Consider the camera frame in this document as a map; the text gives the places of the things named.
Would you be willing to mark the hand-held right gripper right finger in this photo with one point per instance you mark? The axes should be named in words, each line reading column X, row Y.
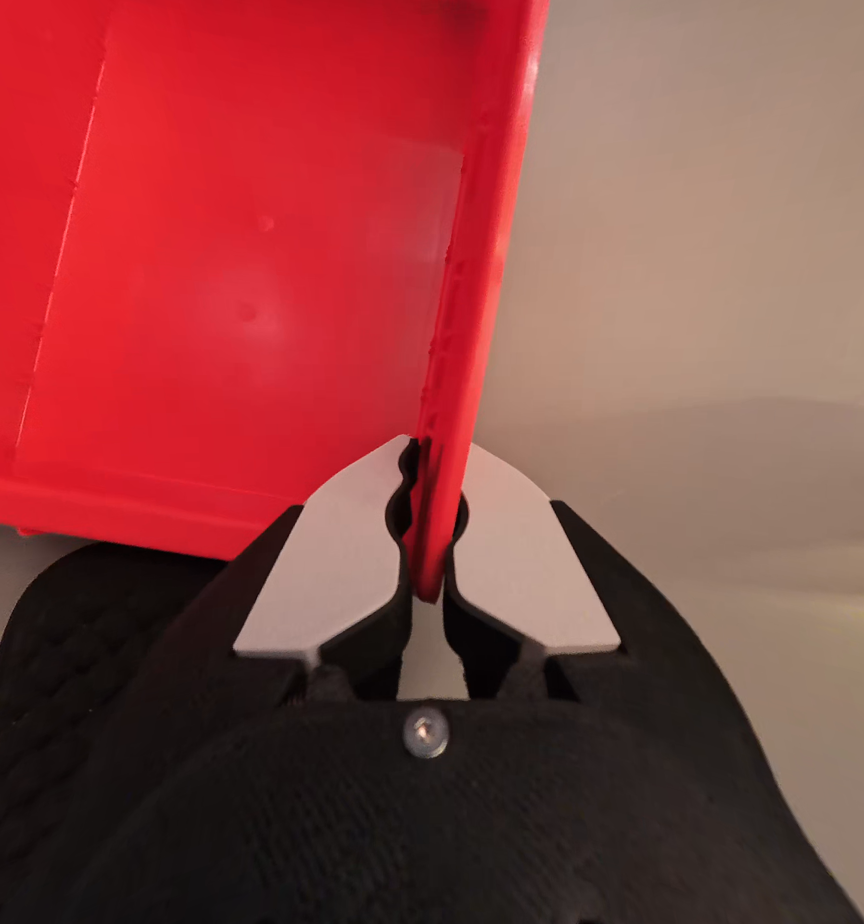
column 540, row 578

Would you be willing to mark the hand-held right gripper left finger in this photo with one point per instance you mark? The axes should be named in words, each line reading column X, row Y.
column 324, row 578

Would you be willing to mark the red plastic bin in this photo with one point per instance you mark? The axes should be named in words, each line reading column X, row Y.
column 259, row 260

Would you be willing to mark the black ribbed pad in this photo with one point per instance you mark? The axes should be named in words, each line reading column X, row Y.
column 57, row 664

